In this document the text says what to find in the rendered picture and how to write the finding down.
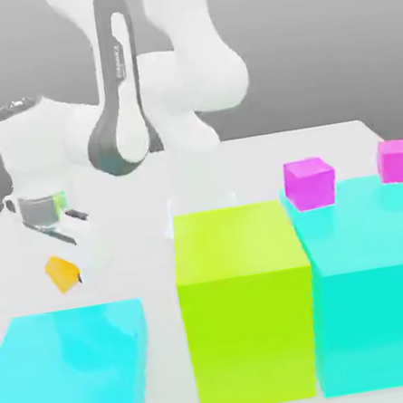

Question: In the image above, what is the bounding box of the small magenta cube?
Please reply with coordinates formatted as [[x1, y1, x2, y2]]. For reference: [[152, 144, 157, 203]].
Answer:
[[280, 153, 341, 216], [373, 137, 403, 188]]

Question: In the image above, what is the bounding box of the small orange cube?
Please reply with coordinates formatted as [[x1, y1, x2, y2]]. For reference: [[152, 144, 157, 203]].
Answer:
[[43, 252, 84, 297]]

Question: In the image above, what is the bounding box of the large lime box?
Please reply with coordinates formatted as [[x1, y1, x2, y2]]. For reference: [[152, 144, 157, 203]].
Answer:
[[165, 195, 333, 403]]

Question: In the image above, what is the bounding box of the large turquoise box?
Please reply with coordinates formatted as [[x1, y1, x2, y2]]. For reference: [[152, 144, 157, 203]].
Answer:
[[276, 168, 403, 402]]

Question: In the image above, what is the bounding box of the large cyan box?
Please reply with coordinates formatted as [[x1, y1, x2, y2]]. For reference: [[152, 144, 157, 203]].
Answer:
[[0, 296, 160, 403]]

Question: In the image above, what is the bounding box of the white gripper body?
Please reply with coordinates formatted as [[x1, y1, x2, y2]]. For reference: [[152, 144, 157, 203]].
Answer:
[[21, 209, 105, 282]]

